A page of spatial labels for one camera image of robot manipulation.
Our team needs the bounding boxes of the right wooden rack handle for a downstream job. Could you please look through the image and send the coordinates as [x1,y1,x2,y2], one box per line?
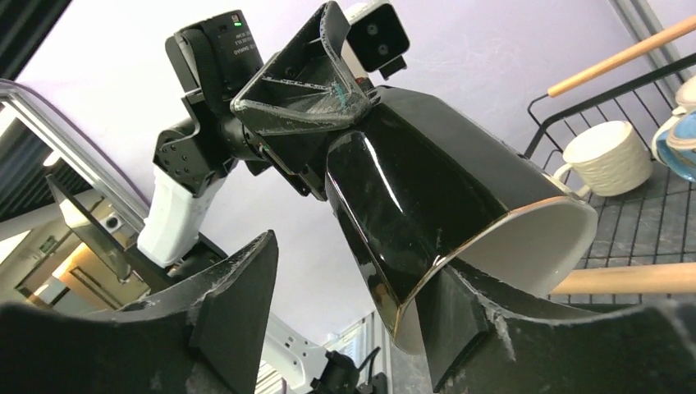
[550,262,695,295]

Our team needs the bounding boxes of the black wire dish rack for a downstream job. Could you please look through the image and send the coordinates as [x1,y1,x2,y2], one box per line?
[524,55,695,310]

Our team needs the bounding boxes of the cream mug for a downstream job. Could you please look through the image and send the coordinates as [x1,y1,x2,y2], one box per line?
[672,76,696,115]
[552,121,653,197]

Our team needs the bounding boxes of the glossy black mug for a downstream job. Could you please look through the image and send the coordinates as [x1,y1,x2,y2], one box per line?
[325,86,598,354]

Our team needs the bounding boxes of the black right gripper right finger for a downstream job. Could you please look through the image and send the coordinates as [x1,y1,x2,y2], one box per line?
[415,259,695,393]

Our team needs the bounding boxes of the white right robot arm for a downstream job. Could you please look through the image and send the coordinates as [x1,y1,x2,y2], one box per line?
[1,231,695,393]

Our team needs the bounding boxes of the blue bottomed mug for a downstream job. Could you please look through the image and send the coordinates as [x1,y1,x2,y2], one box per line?
[651,107,695,183]

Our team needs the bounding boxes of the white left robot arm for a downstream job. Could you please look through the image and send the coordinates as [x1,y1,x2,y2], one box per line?
[137,1,392,268]

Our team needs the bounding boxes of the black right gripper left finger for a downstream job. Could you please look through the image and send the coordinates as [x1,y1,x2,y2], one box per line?
[1,231,278,393]

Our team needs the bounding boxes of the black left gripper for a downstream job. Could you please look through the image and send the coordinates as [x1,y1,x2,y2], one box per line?
[221,1,372,201]

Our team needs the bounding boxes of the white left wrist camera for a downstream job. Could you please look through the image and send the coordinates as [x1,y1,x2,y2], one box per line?
[341,1,410,82]

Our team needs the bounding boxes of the aluminium rail frame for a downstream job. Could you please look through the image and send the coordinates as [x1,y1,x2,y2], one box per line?
[1,79,149,231]

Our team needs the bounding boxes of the cream mug left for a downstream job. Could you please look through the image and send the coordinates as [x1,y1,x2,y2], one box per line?
[552,121,653,197]

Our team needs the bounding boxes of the left wooden rack handle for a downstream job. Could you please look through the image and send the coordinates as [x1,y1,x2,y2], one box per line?
[547,15,695,98]

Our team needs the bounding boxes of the cream mug rear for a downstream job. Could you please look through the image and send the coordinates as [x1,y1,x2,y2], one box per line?
[672,76,696,115]

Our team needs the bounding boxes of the wooden rack handle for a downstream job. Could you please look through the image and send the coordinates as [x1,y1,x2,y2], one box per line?
[550,262,695,295]
[547,15,695,98]

